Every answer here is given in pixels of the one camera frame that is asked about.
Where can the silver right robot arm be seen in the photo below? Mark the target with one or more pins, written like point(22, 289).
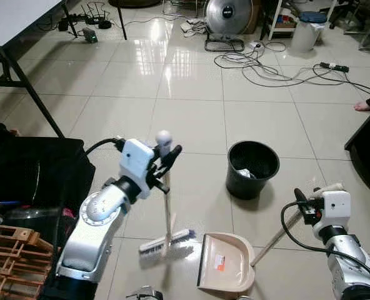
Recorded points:
point(350, 256)

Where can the silver round floor fan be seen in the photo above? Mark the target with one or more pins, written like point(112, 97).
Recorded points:
point(227, 15)

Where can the black round waste bucket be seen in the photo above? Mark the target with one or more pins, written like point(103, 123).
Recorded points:
point(250, 187)

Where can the crumpled white paper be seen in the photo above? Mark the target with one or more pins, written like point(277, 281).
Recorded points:
point(245, 173)

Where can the person's bare foot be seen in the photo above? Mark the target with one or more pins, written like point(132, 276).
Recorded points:
point(363, 106)

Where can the robot silver leg part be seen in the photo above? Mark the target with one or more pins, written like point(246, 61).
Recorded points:
point(144, 294)

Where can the black power strip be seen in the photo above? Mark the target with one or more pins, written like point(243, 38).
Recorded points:
point(334, 67)

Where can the black bag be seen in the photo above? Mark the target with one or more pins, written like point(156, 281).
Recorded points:
point(29, 169)

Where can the white power strip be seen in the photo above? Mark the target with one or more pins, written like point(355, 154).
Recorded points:
point(193, 25)

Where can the small grey box device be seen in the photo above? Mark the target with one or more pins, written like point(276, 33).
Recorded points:
point(90, 35)

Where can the white bin with blue lid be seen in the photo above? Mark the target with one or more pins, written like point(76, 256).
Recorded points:
point(307, 34)

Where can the black router with antennas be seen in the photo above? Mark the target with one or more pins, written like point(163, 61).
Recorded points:
point(96, 19)

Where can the white table with black legs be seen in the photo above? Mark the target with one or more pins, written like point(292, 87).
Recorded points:
point(16, 15)

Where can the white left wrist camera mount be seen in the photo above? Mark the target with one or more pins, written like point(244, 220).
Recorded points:
point(135, 164)

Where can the white shelf frame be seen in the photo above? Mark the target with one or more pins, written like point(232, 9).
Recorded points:
point(272, 19)

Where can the grey metal-frame chair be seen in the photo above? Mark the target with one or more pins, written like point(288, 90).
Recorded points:
point(366, 25)

